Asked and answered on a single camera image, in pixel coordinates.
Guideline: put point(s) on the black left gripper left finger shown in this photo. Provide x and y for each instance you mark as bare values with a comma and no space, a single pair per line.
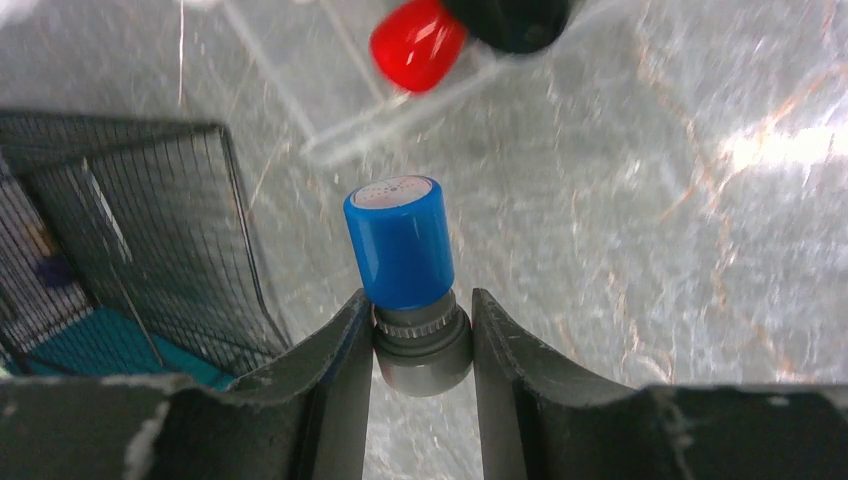
302,416

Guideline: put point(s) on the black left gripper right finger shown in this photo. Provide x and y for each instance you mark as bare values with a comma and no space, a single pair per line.
543,416

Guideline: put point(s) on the blue grey small cylinder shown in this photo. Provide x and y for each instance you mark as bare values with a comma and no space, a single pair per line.
400,238

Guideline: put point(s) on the teal blue clipboard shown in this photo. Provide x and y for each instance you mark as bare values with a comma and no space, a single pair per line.
105,343

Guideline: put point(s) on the black wire mesh organizer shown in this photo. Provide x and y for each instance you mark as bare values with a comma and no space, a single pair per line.
149,215

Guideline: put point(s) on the white plastic drawer organizer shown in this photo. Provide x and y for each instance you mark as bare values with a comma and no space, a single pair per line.
307,62

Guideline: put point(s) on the red black stamp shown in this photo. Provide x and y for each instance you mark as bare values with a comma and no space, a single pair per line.
417,44

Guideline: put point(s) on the purple small block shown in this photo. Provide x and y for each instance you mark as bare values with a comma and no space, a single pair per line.
54,271

